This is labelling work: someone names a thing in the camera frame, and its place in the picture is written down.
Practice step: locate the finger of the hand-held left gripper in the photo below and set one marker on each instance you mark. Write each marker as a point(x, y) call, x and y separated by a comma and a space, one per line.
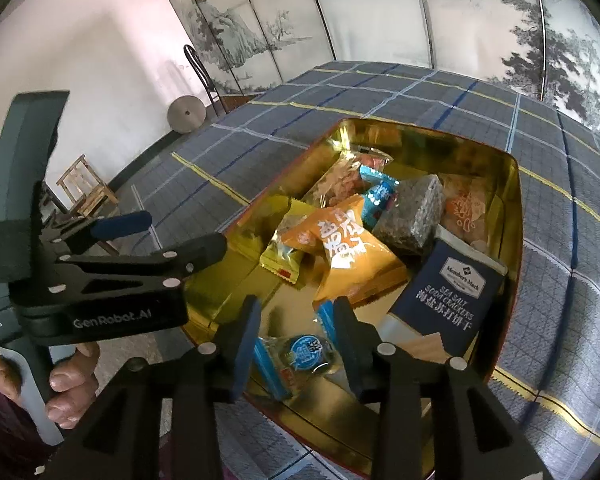
point(195, 255)
point(125, 223)

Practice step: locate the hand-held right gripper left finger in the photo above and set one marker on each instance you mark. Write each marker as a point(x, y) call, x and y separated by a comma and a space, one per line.
point(242, 355)

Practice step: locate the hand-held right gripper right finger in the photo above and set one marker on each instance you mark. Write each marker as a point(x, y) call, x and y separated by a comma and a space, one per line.
point(346, 342)

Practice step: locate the small blue snack packet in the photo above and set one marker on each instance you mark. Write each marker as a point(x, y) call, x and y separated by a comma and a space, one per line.
point(300, 358)
point(380, 197)

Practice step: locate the gold rectangular tray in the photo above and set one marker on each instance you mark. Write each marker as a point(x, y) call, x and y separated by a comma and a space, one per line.
point(330, 405)

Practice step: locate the yellow snack packet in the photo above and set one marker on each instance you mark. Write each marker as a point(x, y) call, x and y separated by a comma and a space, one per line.
point(280, 256)

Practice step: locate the navy cracker packet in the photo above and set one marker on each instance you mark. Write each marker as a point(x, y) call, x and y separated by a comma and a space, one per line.
point(445, 300)

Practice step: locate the grey snack packet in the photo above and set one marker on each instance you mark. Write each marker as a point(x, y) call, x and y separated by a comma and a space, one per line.
point(411, 215)

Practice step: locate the clear orange snack packet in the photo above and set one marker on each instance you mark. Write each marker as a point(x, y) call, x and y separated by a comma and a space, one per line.
point(337, 180)

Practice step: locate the clear orange-print snack packet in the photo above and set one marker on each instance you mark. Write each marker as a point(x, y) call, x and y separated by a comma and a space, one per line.
point(465, 210)

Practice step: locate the red snack packet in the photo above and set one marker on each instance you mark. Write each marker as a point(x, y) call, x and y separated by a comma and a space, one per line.
point(377, 160)

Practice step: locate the person's left forearm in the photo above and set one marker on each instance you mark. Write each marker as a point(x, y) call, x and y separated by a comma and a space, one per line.
point(5, 440)

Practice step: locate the person's left hand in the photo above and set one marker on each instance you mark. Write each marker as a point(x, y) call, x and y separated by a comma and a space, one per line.
point(72, 385)

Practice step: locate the light wooden chair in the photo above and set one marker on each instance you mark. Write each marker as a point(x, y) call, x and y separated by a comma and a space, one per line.
point(82, 180)

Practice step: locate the round grey disc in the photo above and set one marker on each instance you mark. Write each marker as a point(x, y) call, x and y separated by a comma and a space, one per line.
point(185, 115)

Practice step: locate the black metal chair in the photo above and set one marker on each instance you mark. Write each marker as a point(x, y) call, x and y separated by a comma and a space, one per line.
point(203, 80)

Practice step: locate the plaid grey tablecloth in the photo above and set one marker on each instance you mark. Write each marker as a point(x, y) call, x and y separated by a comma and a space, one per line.
point(555, 260)

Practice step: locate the painted folding screen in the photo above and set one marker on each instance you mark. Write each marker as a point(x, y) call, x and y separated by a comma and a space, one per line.
point(380, 10)

